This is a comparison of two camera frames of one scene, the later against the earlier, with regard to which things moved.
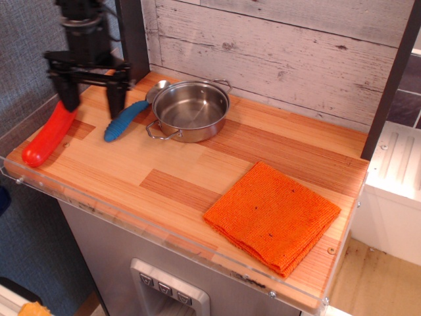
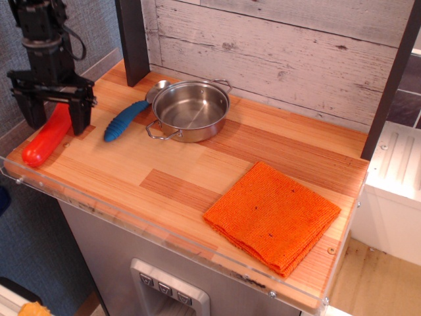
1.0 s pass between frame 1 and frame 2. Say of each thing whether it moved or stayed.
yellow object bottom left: stayed
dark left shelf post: stayed
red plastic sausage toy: stayed
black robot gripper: moved
